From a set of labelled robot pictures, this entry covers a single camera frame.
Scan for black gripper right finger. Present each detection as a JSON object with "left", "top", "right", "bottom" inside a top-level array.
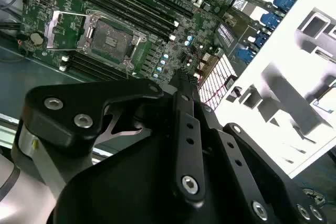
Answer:
[{"left": 187, "top": 70, "right": 329, "bottom": 224}]

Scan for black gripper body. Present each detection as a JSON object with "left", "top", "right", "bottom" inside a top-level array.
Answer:
[{"left": 53, "top": 97, "right": 253, "bottom": 224}]

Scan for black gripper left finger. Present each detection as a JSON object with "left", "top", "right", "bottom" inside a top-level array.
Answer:
[{"left": 22, "top": 68, "right": 207, "bottom": 202}]

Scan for metal socket cover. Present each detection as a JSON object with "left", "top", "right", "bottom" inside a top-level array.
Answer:
[{"left": 44, "top": 10, "right": 93, "bottom": 52}]

